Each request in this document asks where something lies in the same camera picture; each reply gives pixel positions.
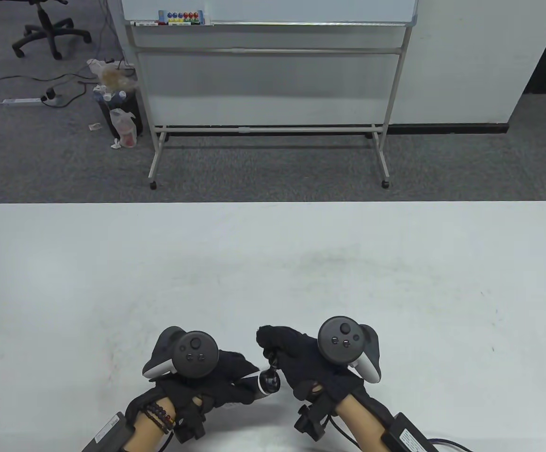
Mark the person's left hand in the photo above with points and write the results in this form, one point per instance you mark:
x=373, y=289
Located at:
x=221, y=381

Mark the person's right hand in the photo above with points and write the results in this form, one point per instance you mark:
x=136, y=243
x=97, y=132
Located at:
x=301, y=362

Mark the white black cleansing milk tube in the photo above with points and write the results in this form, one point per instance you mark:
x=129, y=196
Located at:
x=270, y=380

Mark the black right forearm sensor box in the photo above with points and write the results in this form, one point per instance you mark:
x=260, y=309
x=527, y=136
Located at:
x=407, y=438

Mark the person's right forearm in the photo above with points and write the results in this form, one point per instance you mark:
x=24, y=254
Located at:
x=360, y=423

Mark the black left forearm sensor box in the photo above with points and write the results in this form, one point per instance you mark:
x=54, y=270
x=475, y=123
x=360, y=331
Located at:
x=110, y=433

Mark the person's left forearm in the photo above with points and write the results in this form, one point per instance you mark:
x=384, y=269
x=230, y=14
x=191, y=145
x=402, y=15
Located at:
x=148, y=435

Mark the grey white left hand controller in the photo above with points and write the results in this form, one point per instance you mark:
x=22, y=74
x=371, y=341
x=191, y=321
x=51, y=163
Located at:
x=192, y=353

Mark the grey white hand controller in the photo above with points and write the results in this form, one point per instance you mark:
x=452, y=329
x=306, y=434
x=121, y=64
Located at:
x=192, y=353
x=343, y=339

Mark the grey white right hand controller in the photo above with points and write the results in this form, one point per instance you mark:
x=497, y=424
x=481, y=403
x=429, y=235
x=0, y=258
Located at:
x=343, y=339

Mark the crumpled white tissue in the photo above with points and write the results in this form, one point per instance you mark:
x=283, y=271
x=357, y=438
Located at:
x=115, y=143

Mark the clear plastic bag red contents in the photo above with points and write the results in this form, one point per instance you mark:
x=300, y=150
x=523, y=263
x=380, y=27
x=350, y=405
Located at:
x=124, y=128

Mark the black trash bin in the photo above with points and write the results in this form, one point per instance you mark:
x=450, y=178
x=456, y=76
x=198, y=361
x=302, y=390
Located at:
x=104, y=117

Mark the beige plastic bag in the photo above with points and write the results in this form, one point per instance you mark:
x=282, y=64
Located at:
x=112, y=76

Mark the black white plug adapter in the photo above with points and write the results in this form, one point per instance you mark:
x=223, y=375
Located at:
x=49, y=95

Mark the white power strip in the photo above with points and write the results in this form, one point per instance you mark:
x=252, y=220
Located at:
x=20, y=100

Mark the whiteboard on metal stand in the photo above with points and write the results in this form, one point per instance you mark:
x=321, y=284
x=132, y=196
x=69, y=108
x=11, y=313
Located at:
x=301, y=9

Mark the pack of coloured magnets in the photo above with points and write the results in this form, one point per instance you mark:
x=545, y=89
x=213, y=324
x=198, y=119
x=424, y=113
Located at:
x=181, y=16

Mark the black office chair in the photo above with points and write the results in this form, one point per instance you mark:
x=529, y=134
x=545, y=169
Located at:
x=46, y=29

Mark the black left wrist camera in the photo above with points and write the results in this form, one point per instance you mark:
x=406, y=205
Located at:
x=190, y=431

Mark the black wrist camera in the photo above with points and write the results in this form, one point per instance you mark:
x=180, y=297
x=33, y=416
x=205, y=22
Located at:
x=190, y=431
x=313, y=421

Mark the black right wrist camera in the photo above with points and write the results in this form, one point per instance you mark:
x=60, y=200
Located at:
x=313, y=421

